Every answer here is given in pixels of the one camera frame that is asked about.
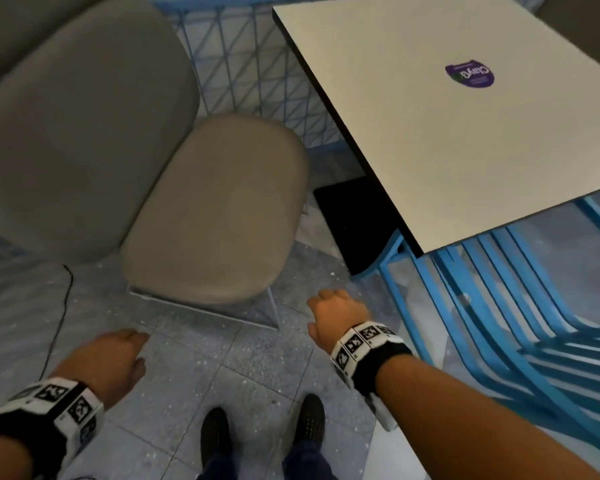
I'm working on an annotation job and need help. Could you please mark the person's right hand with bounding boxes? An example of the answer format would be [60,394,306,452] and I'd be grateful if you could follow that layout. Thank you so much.
[306,289,371,355]

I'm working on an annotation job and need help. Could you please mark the person's left hand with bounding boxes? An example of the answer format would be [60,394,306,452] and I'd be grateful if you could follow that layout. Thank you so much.
[51,329,151,410]

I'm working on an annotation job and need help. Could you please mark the person's right forearm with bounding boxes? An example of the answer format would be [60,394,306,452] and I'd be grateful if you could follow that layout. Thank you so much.
[374,356,600,480]

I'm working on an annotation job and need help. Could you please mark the person's left forearm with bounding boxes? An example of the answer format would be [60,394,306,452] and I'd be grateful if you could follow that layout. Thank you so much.
[0,434,35,480]

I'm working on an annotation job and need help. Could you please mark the black wristband with marker tags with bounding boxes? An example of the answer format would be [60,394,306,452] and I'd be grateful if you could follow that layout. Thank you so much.
[0,377,105,476]
[329,320,414,432]

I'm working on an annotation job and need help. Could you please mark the person's right black shoe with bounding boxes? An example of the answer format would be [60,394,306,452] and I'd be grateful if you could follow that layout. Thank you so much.
[292,393,327,448]

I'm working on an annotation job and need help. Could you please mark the person's black shoe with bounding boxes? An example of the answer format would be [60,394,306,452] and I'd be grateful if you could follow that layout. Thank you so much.
[292,393,327,448]
[200,407,231,470]

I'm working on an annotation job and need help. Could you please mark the person's left black shoe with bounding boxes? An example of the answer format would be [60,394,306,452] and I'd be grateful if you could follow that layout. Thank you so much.
[200,407,231,470]

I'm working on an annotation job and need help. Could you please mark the black table base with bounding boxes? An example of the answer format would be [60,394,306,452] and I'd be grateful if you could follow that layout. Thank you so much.
[313,177,402,278]

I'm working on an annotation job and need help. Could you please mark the person's left trouser leg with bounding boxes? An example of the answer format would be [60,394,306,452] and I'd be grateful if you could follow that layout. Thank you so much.
[196,451,242,480]

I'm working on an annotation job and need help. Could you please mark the person's trouser leg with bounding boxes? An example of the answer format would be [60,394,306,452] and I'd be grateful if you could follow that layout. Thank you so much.
[281,439,339,480]
[196,451,242,480]

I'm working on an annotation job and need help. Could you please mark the person's right trouser leg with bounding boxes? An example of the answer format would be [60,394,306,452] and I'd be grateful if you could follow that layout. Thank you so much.
[281,439,339,480]

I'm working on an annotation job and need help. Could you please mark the blue metal slatted chair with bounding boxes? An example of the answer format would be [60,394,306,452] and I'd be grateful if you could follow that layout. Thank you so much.
[378,196,600,480]

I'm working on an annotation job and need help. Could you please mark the beige upholstered chair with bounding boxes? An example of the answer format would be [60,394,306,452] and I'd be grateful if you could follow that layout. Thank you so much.
[0,0,311,329]

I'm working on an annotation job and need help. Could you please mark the white square table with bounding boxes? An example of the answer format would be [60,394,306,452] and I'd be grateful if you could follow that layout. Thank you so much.
[272,0,600,258]

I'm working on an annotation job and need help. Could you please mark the purple round sticker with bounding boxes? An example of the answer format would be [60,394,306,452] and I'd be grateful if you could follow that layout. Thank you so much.
[445,58,496,89]

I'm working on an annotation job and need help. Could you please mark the thin black cable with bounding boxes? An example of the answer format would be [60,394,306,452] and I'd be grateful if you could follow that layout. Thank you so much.
[39,265,76,383]

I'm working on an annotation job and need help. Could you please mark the blue wire lattice partition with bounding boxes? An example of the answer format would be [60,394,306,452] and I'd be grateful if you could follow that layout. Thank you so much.
[147,0,367,156]

